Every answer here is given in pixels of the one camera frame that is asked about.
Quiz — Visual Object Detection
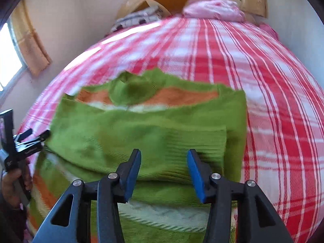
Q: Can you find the green striped knit sweater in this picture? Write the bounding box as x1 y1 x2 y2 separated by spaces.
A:
28 69 247 242

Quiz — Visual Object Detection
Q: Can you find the person's left forearm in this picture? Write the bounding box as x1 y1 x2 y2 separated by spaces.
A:
1 194 27 242

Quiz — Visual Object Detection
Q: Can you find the person's left hand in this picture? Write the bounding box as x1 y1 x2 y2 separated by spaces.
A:
1 160 32 208

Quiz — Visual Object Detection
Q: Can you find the left window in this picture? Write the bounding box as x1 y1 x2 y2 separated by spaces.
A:
1 20 27 99

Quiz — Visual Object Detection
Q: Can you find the yellow curtain at left window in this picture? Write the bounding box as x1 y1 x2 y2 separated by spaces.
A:
11 0 52 77

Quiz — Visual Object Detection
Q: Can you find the red plaid bed sheet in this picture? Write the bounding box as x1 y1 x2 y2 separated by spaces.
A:
21 17 323 242

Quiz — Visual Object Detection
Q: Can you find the grey patterned pillow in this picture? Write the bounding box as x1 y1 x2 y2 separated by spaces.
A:
110 5 163 33

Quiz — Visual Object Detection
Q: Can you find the pink pillow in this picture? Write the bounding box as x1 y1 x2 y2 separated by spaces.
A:
182 0 245 22

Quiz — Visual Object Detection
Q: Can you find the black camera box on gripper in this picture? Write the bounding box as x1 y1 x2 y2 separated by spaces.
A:
1 109 16 171

